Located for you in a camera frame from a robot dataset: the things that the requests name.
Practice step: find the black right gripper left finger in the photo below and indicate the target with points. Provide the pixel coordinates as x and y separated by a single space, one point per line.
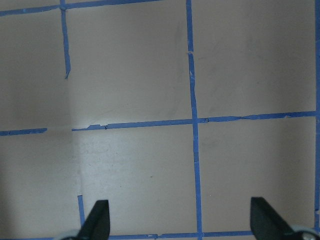
97 226

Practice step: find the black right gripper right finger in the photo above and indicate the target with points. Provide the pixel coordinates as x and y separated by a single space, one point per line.
267 224

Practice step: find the brown paper table cover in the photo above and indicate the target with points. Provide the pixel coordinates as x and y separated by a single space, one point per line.
177 112

